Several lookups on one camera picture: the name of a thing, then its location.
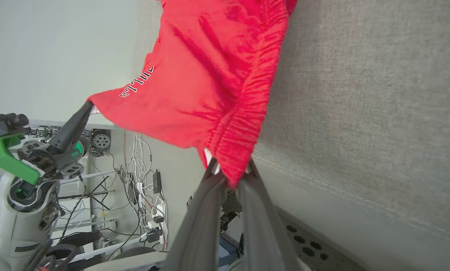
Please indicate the grey fabric sofa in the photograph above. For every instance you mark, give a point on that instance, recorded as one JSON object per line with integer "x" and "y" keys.
{"x": 360, "y": 131}

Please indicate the grey gear wheel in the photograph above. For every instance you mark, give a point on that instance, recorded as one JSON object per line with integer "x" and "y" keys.
{"x": 101, "y": 140}

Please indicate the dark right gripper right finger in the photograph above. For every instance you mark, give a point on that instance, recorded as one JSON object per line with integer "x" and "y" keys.
{"x": 262, "y": 233}

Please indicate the white power strip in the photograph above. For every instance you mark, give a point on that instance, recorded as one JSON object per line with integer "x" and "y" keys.
{"x": 159, "y": 210}

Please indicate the red sports shorts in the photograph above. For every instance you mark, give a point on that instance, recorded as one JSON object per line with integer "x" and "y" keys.
{"x": 210, "y": 75}

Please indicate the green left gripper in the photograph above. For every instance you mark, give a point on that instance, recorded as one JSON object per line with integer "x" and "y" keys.
{"x": 3, "y": 156}

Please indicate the black power adapter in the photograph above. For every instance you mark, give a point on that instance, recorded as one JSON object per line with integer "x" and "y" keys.
{"x": 157, "y": 181}

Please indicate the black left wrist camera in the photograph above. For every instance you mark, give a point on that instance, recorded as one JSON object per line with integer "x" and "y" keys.
{"x": 1, "y": 126}

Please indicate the black tripod stand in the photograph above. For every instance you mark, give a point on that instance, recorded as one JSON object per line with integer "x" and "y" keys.
{"x": 97, "y": 194}

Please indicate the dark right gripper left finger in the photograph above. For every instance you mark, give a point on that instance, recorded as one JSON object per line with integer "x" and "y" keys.
{"x": 202, "y": 226}

